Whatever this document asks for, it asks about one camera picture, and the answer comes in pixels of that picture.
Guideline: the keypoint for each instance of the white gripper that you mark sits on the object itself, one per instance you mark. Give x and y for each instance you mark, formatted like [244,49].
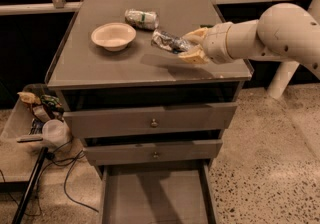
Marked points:
[216,42]

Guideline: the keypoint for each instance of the silver blue redbull can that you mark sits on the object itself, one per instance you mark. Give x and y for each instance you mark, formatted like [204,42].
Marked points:
[169,42]

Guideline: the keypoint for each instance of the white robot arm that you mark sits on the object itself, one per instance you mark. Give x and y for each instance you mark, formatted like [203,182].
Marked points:
[284,32]

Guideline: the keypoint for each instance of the silver green can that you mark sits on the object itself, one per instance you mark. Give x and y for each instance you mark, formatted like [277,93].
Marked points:
[142,19]

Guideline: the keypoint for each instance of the grey drawer cabinet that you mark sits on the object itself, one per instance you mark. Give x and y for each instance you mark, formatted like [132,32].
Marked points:
[87,77]

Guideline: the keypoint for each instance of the grey middle drawer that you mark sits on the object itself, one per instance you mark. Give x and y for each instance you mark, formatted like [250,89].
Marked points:
[152,152]

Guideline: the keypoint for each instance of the grey top drawer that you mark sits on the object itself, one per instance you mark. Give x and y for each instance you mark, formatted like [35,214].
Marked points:
[149,120]

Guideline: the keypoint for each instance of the green yellow sponge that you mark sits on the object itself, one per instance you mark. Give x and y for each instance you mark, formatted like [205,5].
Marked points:
[206,26]

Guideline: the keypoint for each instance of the white paper bowl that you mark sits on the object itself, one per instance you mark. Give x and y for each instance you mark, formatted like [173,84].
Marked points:
[113,37]

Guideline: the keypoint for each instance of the colourful snack bag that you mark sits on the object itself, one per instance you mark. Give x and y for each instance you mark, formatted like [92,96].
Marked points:
[52,102]

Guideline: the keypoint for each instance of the clear plastic cup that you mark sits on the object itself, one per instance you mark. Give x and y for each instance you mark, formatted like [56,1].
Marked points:
[55,132]

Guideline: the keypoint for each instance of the clear plastic bin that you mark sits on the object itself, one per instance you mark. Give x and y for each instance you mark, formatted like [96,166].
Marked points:
[24,126]

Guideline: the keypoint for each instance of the black pole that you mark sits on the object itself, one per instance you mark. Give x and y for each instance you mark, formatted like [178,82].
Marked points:
[30,186]

